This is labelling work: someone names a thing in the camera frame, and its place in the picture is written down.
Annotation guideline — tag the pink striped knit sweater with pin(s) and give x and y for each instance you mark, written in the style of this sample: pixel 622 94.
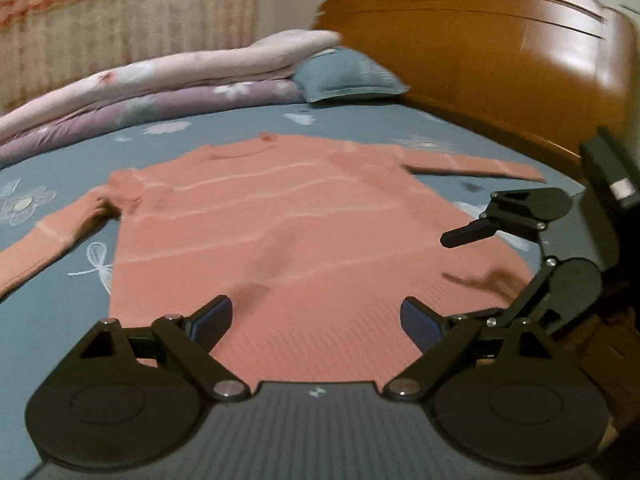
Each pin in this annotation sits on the pink striped knit sweater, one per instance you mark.
pixel 300 235

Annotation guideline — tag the blue pillow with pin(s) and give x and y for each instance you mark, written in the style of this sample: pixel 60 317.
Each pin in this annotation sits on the blue pillow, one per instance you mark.
pixel 345 77

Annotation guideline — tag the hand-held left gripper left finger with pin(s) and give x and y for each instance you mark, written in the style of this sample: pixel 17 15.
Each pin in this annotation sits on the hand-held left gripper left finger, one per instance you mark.
pixel 216 317

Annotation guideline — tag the wooden headboard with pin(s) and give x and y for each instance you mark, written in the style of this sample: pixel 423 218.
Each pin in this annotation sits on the wooden headboard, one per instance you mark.
pixel 475 50

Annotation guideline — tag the patterned curtain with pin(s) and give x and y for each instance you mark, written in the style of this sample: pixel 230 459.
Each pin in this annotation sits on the patterned curtain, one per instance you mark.
pixel 125 20

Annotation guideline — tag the purple floral quilt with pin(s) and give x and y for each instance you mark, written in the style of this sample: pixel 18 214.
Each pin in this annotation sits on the purple floral quilt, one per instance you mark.
pixel 175 105

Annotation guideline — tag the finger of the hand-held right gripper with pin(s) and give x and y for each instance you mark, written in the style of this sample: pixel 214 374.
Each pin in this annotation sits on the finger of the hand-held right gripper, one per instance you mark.
pixel 530 295
pixel 470 232

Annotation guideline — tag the pink floral quilt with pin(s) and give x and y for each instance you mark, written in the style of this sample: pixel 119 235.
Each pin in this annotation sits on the pink floral quilt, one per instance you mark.
pixel 175 67

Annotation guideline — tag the bed with blue floral sheet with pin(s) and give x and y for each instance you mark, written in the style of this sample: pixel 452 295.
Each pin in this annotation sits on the bed with blue floral sheet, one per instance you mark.
pixel 50 310

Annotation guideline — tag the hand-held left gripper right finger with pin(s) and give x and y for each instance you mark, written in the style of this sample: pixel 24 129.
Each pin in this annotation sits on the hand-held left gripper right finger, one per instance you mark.
pixel 420 323

